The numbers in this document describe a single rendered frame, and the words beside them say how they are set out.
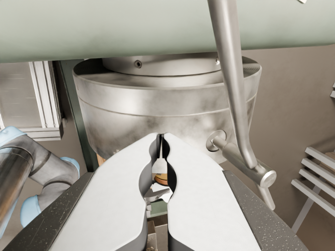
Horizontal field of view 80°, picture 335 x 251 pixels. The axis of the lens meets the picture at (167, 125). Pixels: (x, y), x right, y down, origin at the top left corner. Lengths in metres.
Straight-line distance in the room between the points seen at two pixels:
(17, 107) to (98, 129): 1.14
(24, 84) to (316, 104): 2.44
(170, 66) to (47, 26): 0.14
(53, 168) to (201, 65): 0.43
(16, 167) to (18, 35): 0.31
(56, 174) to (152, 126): 0.38
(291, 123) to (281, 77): 0.55
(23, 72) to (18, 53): 1.12
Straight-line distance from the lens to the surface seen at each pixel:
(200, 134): 0.26
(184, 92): 0.23
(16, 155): 0.51
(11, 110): 1.44
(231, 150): 0.25
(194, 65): 0.28
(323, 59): 2.31
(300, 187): 2.96
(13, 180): 0.45
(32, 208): 0.53
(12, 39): 0.21
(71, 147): 1.73
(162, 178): 0.46
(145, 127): 0.25
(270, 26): 0.25
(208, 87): 0.24
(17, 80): 1.37
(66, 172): 0.59
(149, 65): 0.27
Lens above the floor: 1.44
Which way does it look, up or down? 59 degrees down
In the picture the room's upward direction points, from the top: 151 degrees clockwise
